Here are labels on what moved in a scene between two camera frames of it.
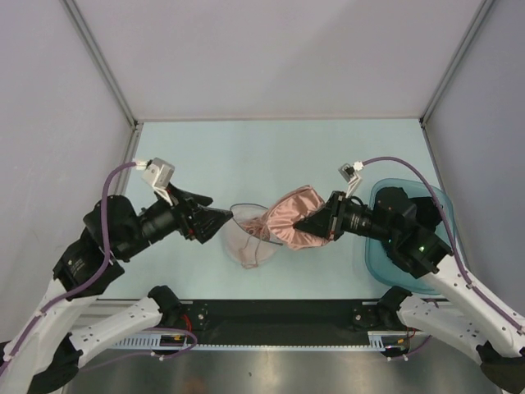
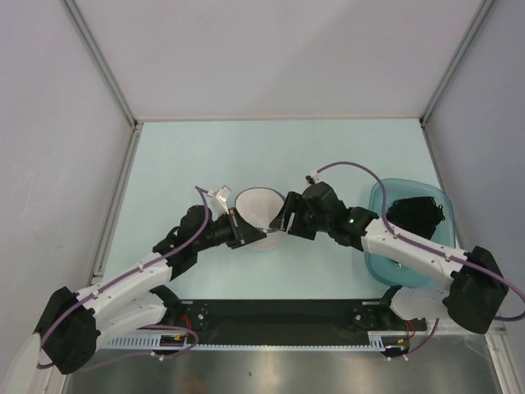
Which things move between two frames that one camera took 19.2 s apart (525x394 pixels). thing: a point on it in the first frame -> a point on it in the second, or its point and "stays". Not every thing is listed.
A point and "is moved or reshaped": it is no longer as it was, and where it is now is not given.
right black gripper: x=329 y=221 -> x=295 y=203
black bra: x=426 y=212 stays
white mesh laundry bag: x=244 y=238 is moved or reshaped
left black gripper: x=205 y=222 -> x=241 y=233
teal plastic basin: x=380 y=263 stays
